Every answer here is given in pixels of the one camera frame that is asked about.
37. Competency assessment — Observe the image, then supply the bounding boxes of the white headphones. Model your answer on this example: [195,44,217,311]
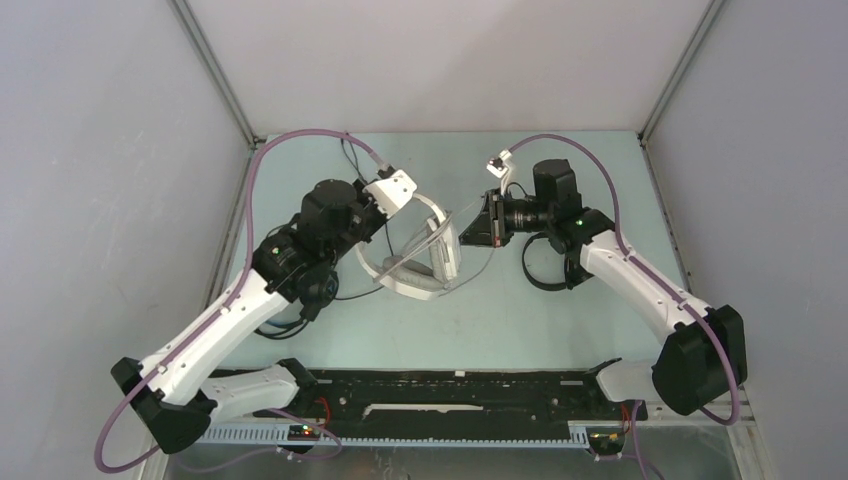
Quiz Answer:
[354,194,461,301]

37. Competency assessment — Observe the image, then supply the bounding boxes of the black blue headphones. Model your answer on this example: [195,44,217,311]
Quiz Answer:
[254,264,339,341]

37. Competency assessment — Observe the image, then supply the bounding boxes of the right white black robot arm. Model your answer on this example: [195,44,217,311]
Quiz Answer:
[459,157,748,418]

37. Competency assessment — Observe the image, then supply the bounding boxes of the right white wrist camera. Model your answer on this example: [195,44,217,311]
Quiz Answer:
[486,149,514,196]

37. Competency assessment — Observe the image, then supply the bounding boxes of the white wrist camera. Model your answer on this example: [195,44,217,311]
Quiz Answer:
[364,168,418,219]
[486,149,514,196]

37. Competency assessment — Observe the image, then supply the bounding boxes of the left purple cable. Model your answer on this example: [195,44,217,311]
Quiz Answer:
[94,129,389,475]

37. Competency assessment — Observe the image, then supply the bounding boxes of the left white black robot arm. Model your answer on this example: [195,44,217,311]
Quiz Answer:
[111,178,417,454]

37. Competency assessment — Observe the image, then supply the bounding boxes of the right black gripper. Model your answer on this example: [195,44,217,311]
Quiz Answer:
[457,188,555,248]

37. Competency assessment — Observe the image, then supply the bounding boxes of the purple cable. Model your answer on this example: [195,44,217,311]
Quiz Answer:
[94,129,389,475]
[506,134,742,427]

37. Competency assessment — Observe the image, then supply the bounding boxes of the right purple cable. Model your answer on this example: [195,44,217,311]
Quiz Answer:
[506,134,742,427]

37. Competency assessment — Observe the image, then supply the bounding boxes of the black blue headphone cable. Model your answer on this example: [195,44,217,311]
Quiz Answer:
[251,135,397,340]

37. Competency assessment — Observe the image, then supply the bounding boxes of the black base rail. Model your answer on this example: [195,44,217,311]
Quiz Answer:
[286,369,647,442]

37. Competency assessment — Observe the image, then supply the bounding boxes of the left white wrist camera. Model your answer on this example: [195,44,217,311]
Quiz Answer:
[364,168,418,219]

